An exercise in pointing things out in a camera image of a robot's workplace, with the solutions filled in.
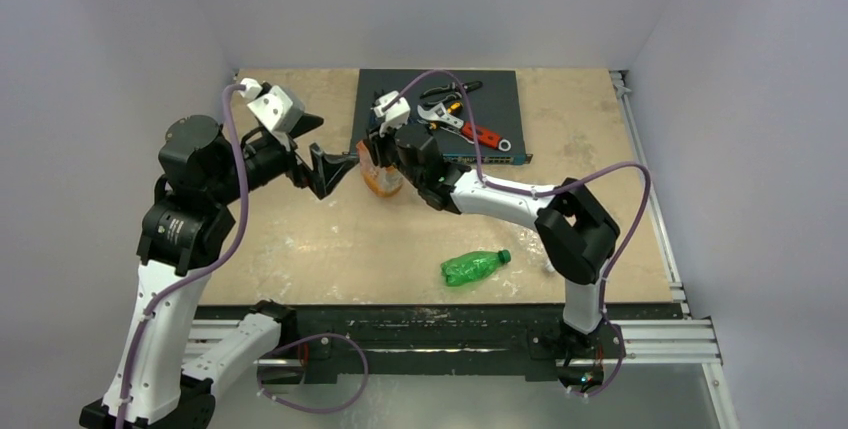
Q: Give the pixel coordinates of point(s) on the black network switch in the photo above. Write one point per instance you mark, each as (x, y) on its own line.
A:
(495, 107)

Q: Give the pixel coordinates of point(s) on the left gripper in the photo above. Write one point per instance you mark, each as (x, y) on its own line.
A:
(325, 167)

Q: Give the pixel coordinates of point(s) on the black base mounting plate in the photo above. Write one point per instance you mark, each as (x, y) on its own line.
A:
(530, 341)

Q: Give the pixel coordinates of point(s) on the green plastic bottle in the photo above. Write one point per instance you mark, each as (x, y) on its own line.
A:
(473, 266)

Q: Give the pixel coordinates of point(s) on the yellow black screwdriver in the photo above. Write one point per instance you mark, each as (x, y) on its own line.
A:
(439, 116)

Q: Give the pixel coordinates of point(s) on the orange label plastic bottle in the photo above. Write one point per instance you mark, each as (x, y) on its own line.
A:
(383, 182)

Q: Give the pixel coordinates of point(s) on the black handled snips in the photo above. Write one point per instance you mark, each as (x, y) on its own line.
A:
(452, 88)

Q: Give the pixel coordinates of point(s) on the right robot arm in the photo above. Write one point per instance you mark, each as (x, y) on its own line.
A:
(577, 233)

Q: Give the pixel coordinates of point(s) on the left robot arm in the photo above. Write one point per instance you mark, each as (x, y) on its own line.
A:
(181, 235)

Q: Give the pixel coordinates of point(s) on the red handled adjustable wrench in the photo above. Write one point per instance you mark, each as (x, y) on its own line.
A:
(482, 135)

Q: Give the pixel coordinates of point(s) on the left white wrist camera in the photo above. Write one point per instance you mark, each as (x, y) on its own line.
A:
(275, 108)

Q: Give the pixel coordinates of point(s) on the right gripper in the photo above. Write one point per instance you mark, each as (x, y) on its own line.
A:
(380, 151)

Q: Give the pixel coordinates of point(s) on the aluminium frame rail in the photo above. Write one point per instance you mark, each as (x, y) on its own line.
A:
(645, 342)

